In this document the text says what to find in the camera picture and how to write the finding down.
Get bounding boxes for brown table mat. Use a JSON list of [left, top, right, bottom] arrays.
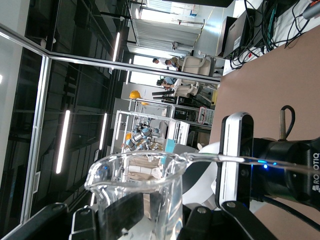
[[208, 24, 320, 240]]

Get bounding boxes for black flat case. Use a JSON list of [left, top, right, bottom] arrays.
[[216, 15, 252, 60]]

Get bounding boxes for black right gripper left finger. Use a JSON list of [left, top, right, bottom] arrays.
[[0, 193, 145, 240]]

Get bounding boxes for white ceiling light strip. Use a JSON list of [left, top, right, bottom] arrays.
[[55, 109, 72, 175], [98, 112, 108, 151], [112, 31, 121, 63]]

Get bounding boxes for aluminium frame beam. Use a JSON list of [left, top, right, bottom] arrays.
[[19, 53, 53, 225]]

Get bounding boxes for tangled black cables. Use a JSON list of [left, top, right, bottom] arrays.
[[228, 0, 320, 70]]

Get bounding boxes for blue box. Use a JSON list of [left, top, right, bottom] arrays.
[[163, 138, 176, 153]]

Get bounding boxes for person in white shirt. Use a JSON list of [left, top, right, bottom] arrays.
[[151, 57, 168, 68]]

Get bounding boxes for grey orange device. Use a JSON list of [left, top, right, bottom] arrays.
[[302, 2, 320, 20]]

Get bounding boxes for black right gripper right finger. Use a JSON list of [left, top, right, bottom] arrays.
[[183, 200, 279, 240]]

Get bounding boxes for seated person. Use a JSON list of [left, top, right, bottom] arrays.
[[166, 56, 181, 71]]

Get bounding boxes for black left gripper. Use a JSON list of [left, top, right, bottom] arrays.
[[251, 136, 320, 208]]

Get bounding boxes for beige office chair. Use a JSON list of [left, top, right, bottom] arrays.
[[172, 83, 201, 99], [180, 55, 216, 79]]

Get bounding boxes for person in blue shirt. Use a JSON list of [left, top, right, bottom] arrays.
[[156, 76, 177, 89]]

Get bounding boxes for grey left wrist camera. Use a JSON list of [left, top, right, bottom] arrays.
[[215, 111, 255, 210]]

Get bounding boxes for aluminium frame post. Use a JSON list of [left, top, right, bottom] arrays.
[[0, 21, 222, 85]]

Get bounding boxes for white wire basket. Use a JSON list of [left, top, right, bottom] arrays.
[[198, 106, 216, 125]]

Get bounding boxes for white ribbed partition panel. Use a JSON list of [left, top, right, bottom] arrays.
[[131, 17, 204, 51]]

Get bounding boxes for clear glass beaker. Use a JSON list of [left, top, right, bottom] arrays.
[[84, 150, 188, 240]]

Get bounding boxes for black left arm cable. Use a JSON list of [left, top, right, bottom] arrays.
[[249, 104, 320, 232]]

